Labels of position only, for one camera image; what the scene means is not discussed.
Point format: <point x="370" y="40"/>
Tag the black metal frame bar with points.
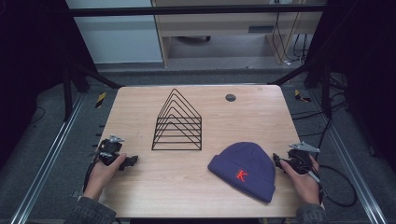
<point x="186" y="11"/>

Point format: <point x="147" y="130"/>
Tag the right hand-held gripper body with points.
<point x="300" y="161"/>

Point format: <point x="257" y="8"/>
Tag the white cabinet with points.
<point x="118" y="40"/>

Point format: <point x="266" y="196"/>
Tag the person's right hand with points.
<point x="303" y="185"/>

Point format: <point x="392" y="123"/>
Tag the person's left hand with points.
<point x="101" y="175"/>

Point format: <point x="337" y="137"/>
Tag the light wooden desk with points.
<point x="214" y="26"/>

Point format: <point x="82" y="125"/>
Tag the purple knit beanie hat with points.
<point x="244" y="169"/>

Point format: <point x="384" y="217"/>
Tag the black metal stand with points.
<point x="325" y="90"/>
<point x="69" y="90"/>

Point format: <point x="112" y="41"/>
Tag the aluminium floor rail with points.
<point x="46" y="158"/>
<point x="351" y="158"/>

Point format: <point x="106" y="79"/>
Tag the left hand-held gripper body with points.
<point x="109" y="152"/>

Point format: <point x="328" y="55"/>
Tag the yellow black tape strip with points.
<point x="300" y="96"/>
<point x="100" y="100"/>

